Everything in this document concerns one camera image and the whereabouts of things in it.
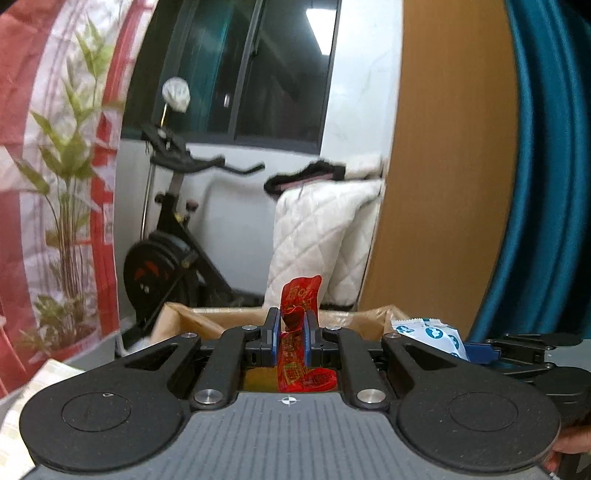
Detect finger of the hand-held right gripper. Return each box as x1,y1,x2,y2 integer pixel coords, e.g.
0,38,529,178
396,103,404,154
463,332,583,379

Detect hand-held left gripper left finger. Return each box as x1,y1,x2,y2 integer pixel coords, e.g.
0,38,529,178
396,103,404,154
122,308,283,411

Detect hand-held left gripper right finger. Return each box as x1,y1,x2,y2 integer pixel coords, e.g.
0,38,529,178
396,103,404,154
302,310,455,411

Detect red snack packet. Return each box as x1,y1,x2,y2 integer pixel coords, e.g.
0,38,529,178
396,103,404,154
274,275,338,394

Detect white blue-dotted snack packet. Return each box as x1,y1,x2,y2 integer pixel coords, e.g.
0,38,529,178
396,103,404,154
390,318,471,363

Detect plastic-lined cardboard box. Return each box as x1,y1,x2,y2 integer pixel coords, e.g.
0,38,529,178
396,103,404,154
152,301,411,394

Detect person's right hand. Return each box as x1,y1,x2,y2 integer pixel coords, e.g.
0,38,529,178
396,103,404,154
545,424,591,476

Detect white quilted blanket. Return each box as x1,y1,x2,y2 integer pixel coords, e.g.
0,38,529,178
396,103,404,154
265,157,386,311

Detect black exercise bike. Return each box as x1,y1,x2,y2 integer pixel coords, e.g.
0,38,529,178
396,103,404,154
122,122,266,337

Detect black fluffy hanger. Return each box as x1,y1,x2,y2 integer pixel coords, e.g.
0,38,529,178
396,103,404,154
263,159,347,199

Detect wooden board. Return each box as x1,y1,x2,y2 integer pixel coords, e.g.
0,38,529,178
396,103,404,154
360,0,529,342

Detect teal curtain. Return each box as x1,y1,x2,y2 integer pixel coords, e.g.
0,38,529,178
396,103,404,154
468,0,591,352

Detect white cloth cap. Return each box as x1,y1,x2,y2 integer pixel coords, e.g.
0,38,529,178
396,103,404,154
161,78,192,114

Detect dark window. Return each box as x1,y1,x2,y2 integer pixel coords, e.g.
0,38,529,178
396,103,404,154
121,0,342,155

